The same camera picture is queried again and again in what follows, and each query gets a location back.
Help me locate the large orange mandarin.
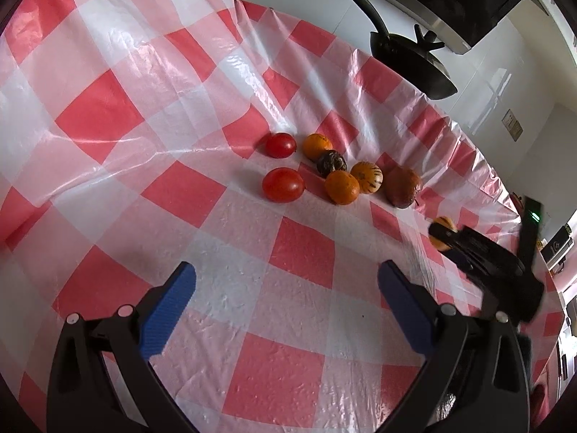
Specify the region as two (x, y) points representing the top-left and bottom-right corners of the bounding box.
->
(325, 170), (361, 206)

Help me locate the dark purple passion fruit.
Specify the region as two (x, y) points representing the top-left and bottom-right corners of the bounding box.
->
(316, 150), (348, 178)

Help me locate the red cherry tomato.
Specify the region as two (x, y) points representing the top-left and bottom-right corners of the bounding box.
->
(264, 132), (298, 159)

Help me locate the small orange mandarin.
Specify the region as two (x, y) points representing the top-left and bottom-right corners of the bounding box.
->
(302, 133), (333, 162)

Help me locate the red white checked tablecloth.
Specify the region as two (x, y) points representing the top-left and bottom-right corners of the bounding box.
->
(0, 0), (564, 433)

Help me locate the small striped orange fruit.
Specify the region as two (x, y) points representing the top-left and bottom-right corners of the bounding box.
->
(430, 216), (458, 252)

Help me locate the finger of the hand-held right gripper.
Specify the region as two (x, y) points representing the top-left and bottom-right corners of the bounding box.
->
(427, 223), (485, 253)
(444, 246), (488, 280)

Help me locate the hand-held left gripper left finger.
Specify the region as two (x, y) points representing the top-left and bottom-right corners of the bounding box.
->
(45, 261), (199, 433)

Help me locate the wall outlet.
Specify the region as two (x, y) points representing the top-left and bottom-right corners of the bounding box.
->
(502, 108), (524, 140)

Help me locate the black frying pan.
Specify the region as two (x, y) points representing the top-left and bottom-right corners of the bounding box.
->
(338, 0), (458, 101)

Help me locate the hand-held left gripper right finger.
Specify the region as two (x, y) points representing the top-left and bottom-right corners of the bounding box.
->
(378, 259), (530, 433)

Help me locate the large red tomato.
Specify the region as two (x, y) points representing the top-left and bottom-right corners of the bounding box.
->
(262, 167), (305, 204)

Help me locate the dark container with diamond logo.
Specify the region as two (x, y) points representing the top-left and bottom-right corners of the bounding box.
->
(541, 223), (575, 264)

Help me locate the brown spotted orange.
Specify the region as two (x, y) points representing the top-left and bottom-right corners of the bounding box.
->
(383, 166), (423, 209)

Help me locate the yellow speckled round fruit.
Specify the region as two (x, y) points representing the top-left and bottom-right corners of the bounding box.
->
(350, 161), (385, 194)

